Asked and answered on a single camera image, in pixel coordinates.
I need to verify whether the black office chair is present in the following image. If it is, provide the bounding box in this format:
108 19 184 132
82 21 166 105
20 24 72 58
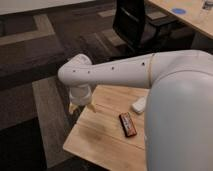
113 0 176 54

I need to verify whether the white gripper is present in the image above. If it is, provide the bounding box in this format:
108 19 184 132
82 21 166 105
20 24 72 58
69 85 96 115

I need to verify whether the blue round disc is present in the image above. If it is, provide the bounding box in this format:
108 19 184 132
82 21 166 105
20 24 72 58
172 8 186 14

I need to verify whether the brown snack bar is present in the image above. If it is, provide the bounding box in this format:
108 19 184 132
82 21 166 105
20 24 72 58
119 113 137 137

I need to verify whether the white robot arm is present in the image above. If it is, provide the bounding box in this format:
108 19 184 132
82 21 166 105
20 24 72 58
58 50 213 171

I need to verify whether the white small box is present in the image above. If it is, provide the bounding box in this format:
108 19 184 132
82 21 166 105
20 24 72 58
132 97 146 114

